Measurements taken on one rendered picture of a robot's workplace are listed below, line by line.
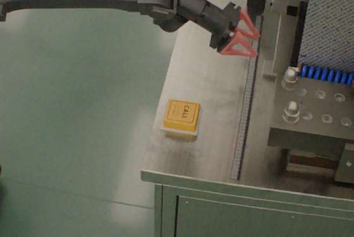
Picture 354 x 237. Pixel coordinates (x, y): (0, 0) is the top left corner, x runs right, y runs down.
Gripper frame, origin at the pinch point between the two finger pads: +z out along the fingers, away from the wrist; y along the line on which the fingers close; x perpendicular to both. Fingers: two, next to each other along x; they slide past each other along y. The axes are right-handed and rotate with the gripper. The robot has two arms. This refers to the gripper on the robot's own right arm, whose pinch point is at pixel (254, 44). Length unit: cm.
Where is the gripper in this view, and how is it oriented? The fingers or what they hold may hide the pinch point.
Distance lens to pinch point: 166.0
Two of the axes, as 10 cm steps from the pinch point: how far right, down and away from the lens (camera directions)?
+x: 5.3, -5.1, -6.8
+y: -1.8, 7.2, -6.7
